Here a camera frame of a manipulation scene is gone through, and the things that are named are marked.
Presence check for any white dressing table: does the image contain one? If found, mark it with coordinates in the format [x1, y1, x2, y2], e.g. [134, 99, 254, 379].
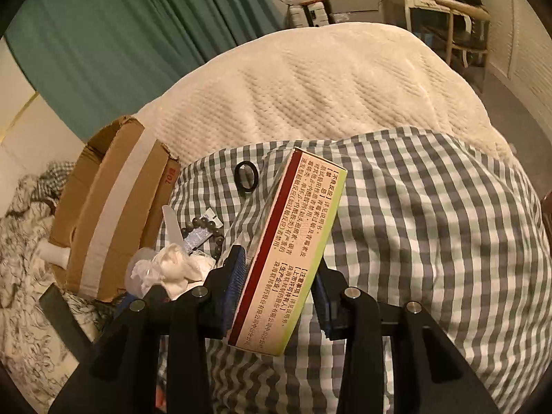
[384, 0, 492, 70]

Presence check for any grey checked cloth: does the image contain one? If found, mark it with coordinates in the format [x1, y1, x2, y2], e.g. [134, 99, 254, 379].
[155, 125, 552, 414]

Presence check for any white plastic piece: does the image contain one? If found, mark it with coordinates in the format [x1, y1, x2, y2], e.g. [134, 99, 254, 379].
[161, 205, 184, 242]

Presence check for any crumpled white tissue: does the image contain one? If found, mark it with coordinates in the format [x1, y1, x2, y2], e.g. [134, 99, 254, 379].
[125, 244, 218, 300]

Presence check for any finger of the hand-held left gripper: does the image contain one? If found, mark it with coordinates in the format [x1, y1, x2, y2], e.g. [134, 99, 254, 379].
[38, 287, 93, 354]

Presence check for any white suitcase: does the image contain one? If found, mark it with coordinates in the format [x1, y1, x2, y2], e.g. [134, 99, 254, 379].
[290, 2, 331, 29]

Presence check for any small blue white sachet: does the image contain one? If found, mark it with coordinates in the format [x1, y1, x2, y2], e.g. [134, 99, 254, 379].
[183, 209, 220, 251]

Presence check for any floral print blanket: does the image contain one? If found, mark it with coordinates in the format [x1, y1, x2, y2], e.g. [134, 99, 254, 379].
[0, 159, 113, 367]

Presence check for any white plastic bottle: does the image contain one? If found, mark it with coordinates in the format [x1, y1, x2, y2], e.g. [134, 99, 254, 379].
[37, 241, 72, 268]

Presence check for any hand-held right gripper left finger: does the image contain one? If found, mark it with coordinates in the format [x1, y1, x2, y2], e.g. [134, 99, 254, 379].
[49, 244, 248, 414]

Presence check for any white louvered wardrobe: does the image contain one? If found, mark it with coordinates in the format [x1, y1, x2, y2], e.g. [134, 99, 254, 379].
[474, 0, 552, 108]

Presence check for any dark bead bracelet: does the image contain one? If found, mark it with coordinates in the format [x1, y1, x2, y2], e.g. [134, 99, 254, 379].
[181, 216, 229, 268]

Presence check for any cream textured bedspread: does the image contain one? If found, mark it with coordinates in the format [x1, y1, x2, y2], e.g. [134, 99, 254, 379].
[131, 21, 514, 160]

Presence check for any black hair tie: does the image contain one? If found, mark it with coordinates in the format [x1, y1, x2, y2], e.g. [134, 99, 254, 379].
[234, 160, 260, 193]

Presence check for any green curtain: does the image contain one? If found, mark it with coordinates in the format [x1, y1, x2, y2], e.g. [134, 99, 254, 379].
[4, 0, 294, 141]

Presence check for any cream and red medicine box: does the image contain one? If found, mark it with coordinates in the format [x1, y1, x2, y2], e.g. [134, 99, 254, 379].
[226, 147, 348, 358]

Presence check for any wooden chair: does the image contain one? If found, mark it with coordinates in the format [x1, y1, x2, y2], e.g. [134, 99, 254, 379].
[420, 6, 490, 70]

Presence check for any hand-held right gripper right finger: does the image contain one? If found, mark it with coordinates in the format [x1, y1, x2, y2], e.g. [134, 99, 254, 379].
[313, 259, 501, 414]

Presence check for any brown cardboard box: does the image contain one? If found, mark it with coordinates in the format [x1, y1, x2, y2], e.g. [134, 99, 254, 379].
[47, 114, 182, 303]

